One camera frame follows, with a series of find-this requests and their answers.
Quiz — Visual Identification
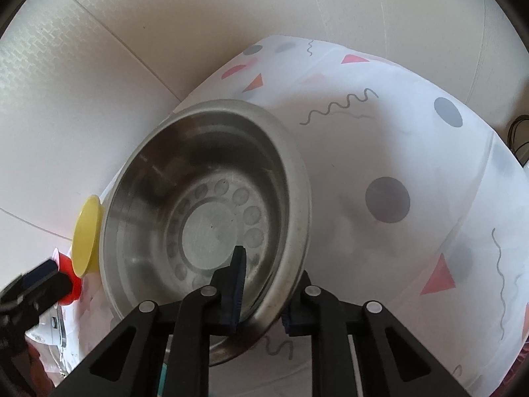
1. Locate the stainless steel bowl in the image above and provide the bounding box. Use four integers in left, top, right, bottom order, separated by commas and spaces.
99, 100, 311, 365

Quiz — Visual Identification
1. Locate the yellow plastic bowl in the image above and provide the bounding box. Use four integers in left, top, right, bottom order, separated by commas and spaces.
71, 196, 104, 278

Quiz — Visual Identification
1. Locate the white patterned tablecloth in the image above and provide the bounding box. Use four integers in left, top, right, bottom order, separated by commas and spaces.
61, 34, 529, 397

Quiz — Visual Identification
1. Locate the white ceramic electric kettle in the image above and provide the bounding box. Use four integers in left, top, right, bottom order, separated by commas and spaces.
26, 304, 66, 348

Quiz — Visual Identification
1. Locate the red pink plastic bowl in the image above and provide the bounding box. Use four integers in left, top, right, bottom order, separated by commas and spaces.
51, 247, 84, 307

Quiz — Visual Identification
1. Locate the teal round plate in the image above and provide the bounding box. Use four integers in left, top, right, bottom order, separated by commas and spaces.
157, 361, 168, 397

